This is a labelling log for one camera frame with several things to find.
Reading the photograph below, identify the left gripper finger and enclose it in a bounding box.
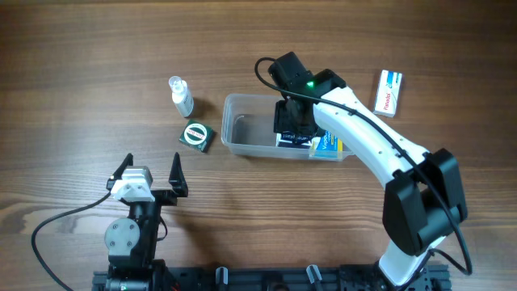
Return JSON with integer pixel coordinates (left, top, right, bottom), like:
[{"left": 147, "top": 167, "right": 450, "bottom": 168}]
[
  {"left": 168, "top": 152, "right": 188, "bottom": 197},
  {"left": 110, "top": 153, "right": 133, "bottom": 180}
]

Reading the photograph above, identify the white Hansaplast plaster box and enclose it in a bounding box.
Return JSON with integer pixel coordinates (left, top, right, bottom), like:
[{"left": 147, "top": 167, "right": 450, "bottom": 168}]
[{"left": 276, "top": 133, "right": 312, "bottom": 149}]

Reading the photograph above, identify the blue VapoDrops box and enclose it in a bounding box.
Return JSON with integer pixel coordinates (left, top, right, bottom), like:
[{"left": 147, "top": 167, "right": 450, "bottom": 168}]
[{"left": 309, "top": 131, "right": 343, "bottom": 159}]

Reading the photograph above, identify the white dropper bottle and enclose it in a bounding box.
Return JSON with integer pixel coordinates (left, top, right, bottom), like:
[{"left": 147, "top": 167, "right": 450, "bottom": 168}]
[{"left": 169, "top": 76, "right": 194, "bottom": 118}]

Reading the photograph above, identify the white Panadol box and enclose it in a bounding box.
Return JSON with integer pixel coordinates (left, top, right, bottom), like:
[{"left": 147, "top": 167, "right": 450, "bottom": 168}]
[{"left": 373, "top": 70, "right": 403, "bottom": 118}]

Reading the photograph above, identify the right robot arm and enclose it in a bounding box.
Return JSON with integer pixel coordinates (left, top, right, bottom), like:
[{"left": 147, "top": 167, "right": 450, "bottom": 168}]
[{"left": 266, "top": 52, "right": 473, "bottom": 290}]

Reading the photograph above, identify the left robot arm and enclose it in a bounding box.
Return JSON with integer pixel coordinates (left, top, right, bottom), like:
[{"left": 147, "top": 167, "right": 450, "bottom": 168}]
[{"left": 92, "top": 154, "right": 188, "bottom": 291}]

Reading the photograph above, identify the clear plastic container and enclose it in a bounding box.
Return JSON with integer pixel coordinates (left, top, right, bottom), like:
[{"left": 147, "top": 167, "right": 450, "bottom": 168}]
[{"left": 221, "top": 94, "right": 353, "bottom": 162}]

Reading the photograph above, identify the green Zam-Buk box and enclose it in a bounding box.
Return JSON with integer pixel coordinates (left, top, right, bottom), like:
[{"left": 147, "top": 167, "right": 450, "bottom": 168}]
[{"left": 179, "top": 120, "right": 215, "bottom": 153}]

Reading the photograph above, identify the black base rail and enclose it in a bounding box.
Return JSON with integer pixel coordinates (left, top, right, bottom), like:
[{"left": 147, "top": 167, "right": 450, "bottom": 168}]
[{"left": 91, "top": 264, "right": 452, "bottom": 291}]

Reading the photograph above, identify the left black cable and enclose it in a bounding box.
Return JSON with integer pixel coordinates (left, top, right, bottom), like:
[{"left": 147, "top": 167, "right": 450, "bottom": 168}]
[{"left": 31, "top": 191, "right": 112, "bottom": 291}]

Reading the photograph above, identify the black cable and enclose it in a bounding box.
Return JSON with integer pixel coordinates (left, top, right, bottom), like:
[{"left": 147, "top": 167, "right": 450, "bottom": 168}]
[
  {"left": 254, "top": 57, "right": 473, "bottom": 276},
  {"left": 31, "top": 191, "right": 112, "bottom": 291}
]

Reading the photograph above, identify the right black cable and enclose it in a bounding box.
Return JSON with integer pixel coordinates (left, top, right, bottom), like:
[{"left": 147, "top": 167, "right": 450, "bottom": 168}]
[{"left": 254, "top": 57, "right": 473, "bottom": 276}]

